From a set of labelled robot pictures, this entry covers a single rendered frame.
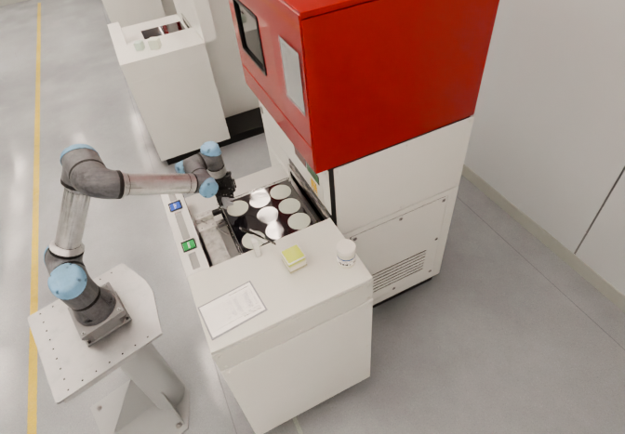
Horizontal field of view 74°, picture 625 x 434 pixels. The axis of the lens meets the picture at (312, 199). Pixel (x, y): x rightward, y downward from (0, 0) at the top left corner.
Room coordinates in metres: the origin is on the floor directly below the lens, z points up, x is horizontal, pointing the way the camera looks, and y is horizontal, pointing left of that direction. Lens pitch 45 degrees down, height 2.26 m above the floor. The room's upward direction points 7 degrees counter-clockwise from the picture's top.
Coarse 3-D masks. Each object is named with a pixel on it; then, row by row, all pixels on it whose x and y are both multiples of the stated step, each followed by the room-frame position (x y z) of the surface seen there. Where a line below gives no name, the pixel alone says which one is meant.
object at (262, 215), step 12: (252, 192) 1.47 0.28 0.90; (264, 192) 1.46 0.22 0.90; (252, 204) 1.39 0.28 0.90; (264, 204) 1.38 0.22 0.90; (276, 204) 1.37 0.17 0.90; (300, 204) 1.35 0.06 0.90; (228, 216) 1.33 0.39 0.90; (240, 216) 1.33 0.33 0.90; (252, 216) 1.32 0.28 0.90; (264, 216) 1.31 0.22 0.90; (276, 216) 1.30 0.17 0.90; (288, 216) 1.29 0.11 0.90; (252, 228) 1.24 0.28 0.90; (264, 228) 1.23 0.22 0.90; (276, 228) 1.23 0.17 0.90; (288, 228) 1.22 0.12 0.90; (240, 240) 1.18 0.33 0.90
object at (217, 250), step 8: (200, 224) 1.32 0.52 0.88; (216, 232) 1.26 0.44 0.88; (208, 240) 1.22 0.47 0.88; (216, 240) 1.21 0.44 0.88; (208, 248) 1.17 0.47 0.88; (216, 248) 1.17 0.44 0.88; (224, 248) 1.16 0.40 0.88; (216, 256) 1.12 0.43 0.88; (224, 256) 1.12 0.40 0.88; (216, 264) 1.08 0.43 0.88
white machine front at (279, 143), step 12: (264, 108) 1.87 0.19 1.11; (264, 120) 1.91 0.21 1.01; (276, 132) 1.74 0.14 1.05; (276, 144) 1.77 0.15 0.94; (288, 144) 1.58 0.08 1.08; (276, 156) 1.81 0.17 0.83; (288, 156) 1.61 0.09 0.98; (300, 168) 1.47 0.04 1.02; (324, 180) 1.23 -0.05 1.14; (324, 192) 1.24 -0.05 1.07; (324, 204) 1.26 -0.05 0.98; (336, 216) 1.20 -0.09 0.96
